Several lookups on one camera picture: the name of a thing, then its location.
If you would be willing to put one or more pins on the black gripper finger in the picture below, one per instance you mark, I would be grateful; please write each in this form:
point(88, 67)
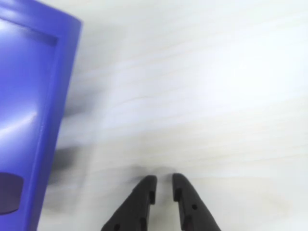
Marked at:
point(195, 209)
point(134, 207)

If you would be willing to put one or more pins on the blue plastic box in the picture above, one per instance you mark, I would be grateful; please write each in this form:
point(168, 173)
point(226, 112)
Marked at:
point(31, 108)

